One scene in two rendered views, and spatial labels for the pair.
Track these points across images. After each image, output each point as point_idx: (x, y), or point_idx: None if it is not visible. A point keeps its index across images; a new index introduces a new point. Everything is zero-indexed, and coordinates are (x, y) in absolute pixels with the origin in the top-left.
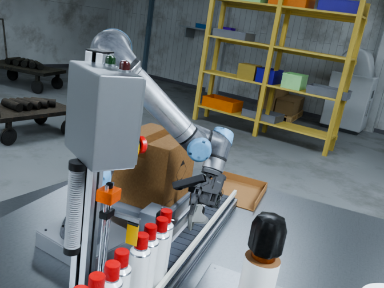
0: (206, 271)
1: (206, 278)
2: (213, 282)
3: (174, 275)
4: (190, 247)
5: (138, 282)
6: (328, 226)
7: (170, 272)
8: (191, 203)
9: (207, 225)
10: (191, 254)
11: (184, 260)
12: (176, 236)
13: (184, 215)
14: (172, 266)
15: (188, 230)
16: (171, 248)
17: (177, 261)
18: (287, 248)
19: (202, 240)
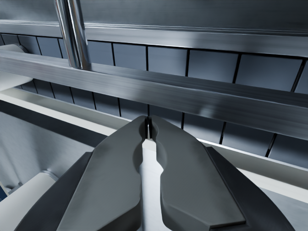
0: (90, 148)
1: (75, 147)
2: (75, 156)
3: (44, 94)
4: (82, 124)
5: None
6: None
7: (2, 98)
8: (24, 220)
9: (260, 181)
10: (121, 116)
11: (88, 104)
12: (189, 43)
13: (148, 103)
14: (13, 97)
15: (266, 83)
16: (108, 57)
17: (28, 104)
18: None
19: (207, 140)
